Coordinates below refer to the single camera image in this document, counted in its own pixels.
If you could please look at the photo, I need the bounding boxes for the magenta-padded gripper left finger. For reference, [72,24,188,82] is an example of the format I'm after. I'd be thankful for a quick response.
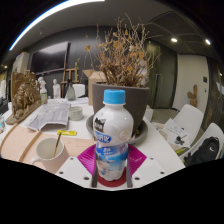
[55,143,99,189]

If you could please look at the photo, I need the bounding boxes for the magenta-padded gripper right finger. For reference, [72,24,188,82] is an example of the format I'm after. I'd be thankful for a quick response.
[126,143,168,189]

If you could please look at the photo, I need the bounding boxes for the white blue-capped drink bottle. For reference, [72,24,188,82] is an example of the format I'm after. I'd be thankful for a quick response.
[92,88,135,183]

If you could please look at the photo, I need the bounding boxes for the grey plant saucer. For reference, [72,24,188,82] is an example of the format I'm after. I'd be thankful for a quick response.
[85,114,149,146]

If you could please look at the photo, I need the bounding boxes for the wooden stir stick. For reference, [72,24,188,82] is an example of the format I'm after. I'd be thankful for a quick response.
[53,132,63,158]

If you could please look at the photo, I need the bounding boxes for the flat round red coaster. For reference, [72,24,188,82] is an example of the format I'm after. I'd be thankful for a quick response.
[97,168,128,188]

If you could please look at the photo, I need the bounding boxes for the yellow tag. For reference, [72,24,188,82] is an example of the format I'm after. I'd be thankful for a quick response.
[56,129,78,137]

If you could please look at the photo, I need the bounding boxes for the white mug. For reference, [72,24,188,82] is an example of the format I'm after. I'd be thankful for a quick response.
[30,137,70,175]

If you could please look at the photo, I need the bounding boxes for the paper sheets stack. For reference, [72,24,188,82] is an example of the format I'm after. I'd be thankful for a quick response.
[159,118,192,149]

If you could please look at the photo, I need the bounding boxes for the newspaper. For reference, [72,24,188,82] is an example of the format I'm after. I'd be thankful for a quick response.
[25,99,72,132]

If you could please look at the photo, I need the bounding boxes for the dried plant in grey pot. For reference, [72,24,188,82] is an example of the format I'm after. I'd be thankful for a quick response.
[78,14,161,134]

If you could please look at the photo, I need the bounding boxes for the black backpack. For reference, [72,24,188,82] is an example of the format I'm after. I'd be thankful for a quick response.
[183,135,221,167]

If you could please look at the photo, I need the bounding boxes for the white chair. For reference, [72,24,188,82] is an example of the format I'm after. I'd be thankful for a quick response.
[72,83,87,98]
[181,122,224,164]
[173,103,205,134]

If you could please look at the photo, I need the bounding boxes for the grey glass flask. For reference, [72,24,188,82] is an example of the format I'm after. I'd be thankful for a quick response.
[65,79,77,102]

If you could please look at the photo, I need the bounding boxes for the white spray bottle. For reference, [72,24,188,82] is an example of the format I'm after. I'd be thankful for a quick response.
[39,83,49,105]

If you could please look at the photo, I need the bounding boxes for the wooden figure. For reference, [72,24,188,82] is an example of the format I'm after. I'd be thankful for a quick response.
[186,83,199,108]

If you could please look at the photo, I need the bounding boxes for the cardboard box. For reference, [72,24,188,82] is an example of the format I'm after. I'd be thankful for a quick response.
[82,69,108,106]

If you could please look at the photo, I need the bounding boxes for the wooden easel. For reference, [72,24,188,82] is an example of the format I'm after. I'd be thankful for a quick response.
[61,61,81,89]

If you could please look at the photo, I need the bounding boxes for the golden brown relief sculpture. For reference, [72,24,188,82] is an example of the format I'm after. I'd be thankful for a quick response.
[5,69,43,126]

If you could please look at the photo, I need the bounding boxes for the white notice board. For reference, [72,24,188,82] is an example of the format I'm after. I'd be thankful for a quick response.
[12,51,31,74]

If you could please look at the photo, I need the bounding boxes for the round ceiling spotlights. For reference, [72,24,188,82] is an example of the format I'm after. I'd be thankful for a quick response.
[170,37,212,46]

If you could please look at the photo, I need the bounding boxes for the long ceiling light panel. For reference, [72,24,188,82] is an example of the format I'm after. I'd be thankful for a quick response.
[8,0,106,52]

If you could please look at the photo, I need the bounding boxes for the black wall screen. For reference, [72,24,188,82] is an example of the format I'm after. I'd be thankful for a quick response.
[29,41,70,75]

